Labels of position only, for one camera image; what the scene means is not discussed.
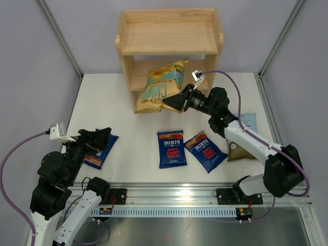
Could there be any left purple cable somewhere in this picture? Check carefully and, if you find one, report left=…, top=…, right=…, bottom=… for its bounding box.
left=0, top=131, right=52, bottom=246

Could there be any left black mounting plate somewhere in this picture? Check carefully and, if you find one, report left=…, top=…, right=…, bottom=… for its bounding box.
left=100, top=188, right=127, bottom=205

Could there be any blue burts bag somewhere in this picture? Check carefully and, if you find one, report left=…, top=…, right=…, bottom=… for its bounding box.
left=184, top=131, right=228, bottom=173
left=157, top=130, right=187, bottom=169
left=84, top=134, right=119, bottom=170

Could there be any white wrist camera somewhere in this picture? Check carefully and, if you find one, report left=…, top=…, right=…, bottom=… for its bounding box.
left=192, top=70, right=204, bottom=90
left=50, top=122, right=76, bottom=143

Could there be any white slotted cable duct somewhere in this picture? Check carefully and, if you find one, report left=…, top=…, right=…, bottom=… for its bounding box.
left=91, top=207, right=237, bottom=218

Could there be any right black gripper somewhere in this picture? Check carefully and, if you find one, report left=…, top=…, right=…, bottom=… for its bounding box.
left=163, top=84, right=216, bottom=117

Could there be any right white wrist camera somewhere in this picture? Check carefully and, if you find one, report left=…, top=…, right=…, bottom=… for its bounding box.
left=192, top=70, right=204, bottom=90

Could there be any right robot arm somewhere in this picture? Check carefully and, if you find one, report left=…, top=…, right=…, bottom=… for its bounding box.
left=163, top=84, right=306, bottom=203

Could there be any wooden two-tier shelf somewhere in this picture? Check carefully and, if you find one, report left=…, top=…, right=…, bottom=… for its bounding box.
left=116, top=8, right=224, bottom=109

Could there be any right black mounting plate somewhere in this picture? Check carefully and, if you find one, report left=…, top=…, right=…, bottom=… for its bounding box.
left=216, top=188, right=263, bottom=205

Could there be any light blue cassava chips bag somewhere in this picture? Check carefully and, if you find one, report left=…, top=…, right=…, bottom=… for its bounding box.
left=227, top=112, right=257, bottom=163

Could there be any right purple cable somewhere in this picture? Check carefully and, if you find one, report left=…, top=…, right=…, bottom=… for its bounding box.
left=202, top=70, right=311, bottom=223

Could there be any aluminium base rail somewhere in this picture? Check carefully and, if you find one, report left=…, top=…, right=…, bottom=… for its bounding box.
left=65, top=182, right=312, bottom=206

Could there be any yellow kettle chips bag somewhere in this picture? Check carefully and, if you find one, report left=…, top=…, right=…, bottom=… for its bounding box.
left=135, top=57, right=189, bottom=113

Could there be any purple cable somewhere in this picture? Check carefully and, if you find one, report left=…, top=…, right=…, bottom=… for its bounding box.
left=202, top=70, right=311, bottom=223
left=0, top=131, right=52, bottom=246

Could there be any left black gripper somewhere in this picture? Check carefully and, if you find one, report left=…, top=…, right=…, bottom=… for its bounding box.
left=59, top=127, right=111, bottom=185

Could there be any black mounting plate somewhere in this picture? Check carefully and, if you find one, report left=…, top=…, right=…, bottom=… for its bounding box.
left=216, top=188, right=263, bottom=205
left=100, top=188, right=127, bottom=205

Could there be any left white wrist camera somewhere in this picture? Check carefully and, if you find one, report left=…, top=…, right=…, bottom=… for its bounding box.
left=50, top=122, right=76, bottom=143

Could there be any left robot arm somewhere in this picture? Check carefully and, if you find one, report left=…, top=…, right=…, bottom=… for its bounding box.
left=30, top=123, right=111, bottom=245

